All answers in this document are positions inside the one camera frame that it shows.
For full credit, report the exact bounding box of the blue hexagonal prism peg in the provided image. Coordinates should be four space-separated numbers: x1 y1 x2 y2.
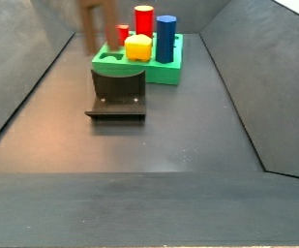
154 15 176 64

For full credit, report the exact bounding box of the yellow pentagon block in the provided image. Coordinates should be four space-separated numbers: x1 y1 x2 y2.
124 34 150 62

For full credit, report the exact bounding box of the black curved fixture stand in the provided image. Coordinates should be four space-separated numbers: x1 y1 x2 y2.
85 70 146 118

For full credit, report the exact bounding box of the red square block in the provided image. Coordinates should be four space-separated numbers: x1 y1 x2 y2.
116 24 129 46

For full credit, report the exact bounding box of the red cylinder peg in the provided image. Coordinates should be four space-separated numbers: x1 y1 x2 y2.
133 5 153 37

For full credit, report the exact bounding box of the green shape-sorter base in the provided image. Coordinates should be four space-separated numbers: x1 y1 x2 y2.
92 34 182 85

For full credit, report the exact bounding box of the brown square-circle forked block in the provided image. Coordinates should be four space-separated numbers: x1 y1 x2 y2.
76 0 118 54

